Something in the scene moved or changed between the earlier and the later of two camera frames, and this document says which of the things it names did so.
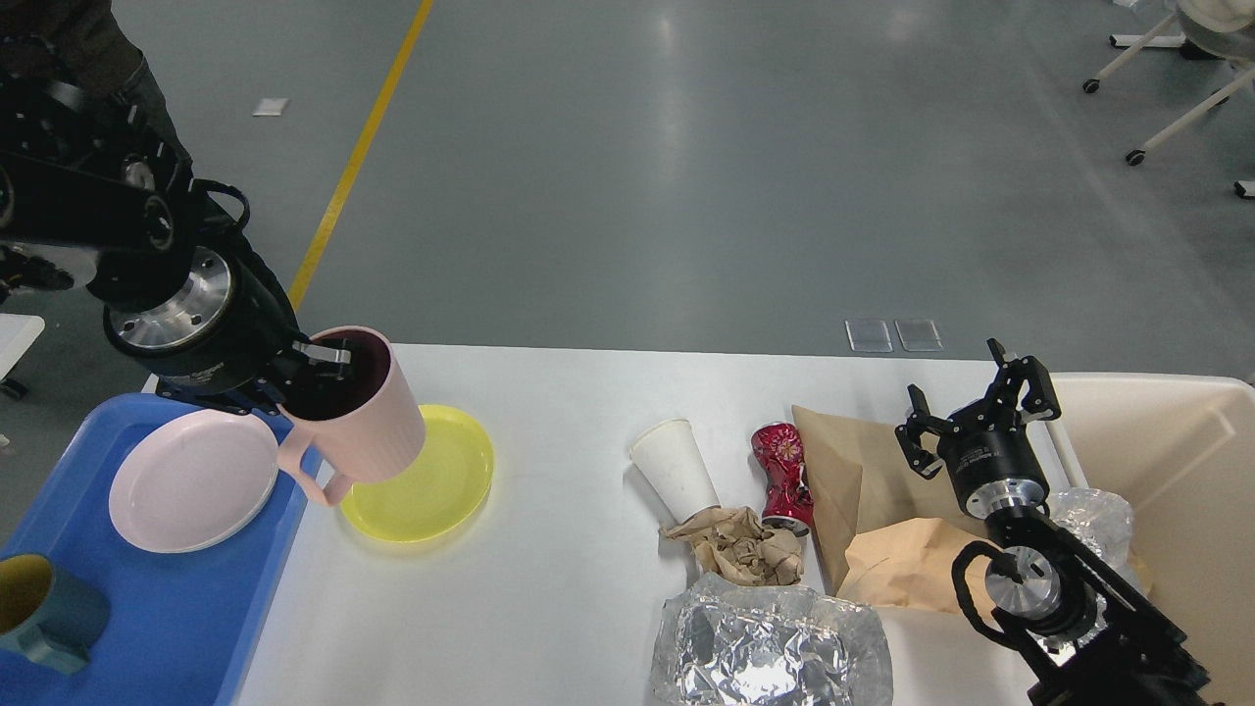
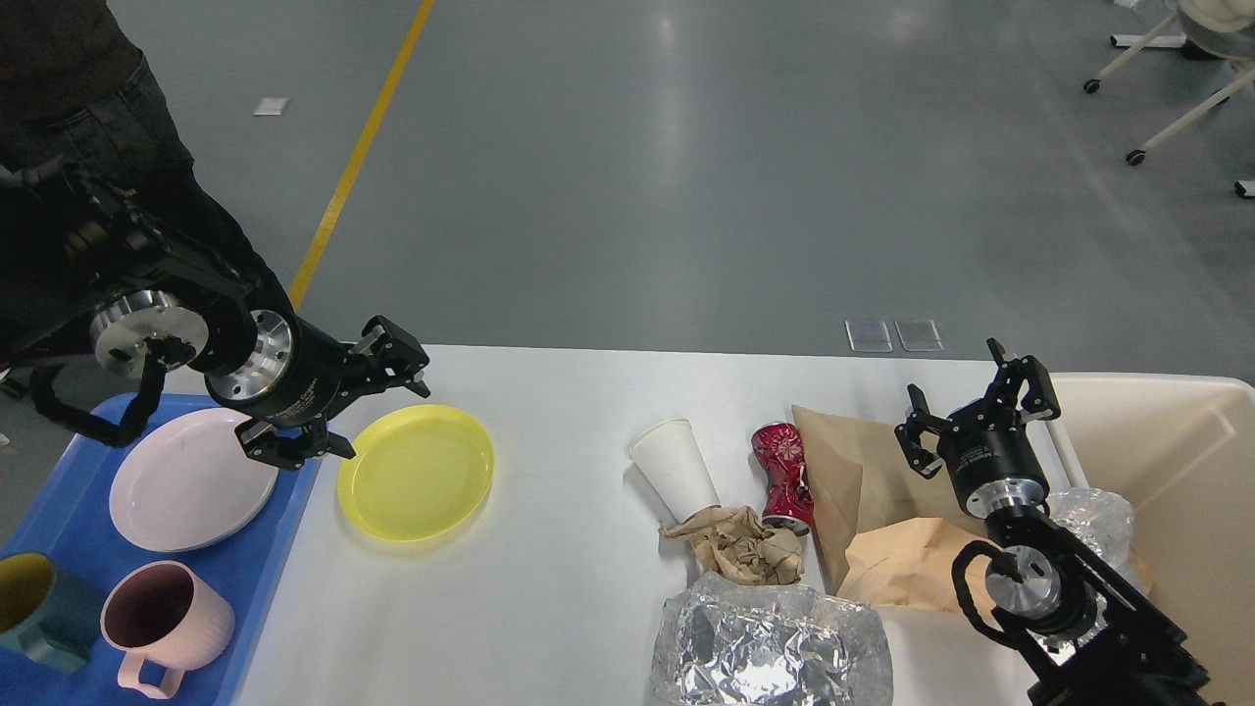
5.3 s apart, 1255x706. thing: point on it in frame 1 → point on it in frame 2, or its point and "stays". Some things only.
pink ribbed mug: [363, 428] → [161, 611]
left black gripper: [222, 327] → [297, 374]
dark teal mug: [50, 615] stays
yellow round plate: [445, 484] stays
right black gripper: [985, 447] stays
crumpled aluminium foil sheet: [727, 640] stays
